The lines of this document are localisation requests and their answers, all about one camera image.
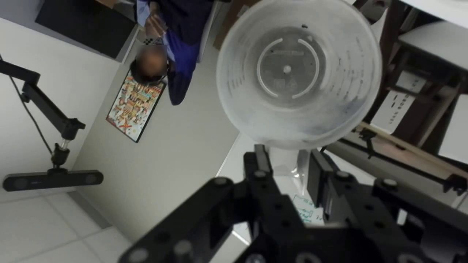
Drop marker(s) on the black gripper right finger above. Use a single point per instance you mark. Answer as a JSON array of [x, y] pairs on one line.
[[400, 223]]

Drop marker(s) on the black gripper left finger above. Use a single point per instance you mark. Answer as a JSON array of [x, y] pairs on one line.
[[196, 229]]

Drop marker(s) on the translucent plastic measuring jug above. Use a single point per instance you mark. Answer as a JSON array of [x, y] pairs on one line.
[[299, 74]]

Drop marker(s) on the colourful poster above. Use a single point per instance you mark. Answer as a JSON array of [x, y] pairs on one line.
[[134, 105]]

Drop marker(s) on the wooden shelf unit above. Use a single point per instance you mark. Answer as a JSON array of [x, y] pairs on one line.
[[423, 77]]

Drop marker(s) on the seated person in blue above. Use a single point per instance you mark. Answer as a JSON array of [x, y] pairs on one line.
[[180, 25]]

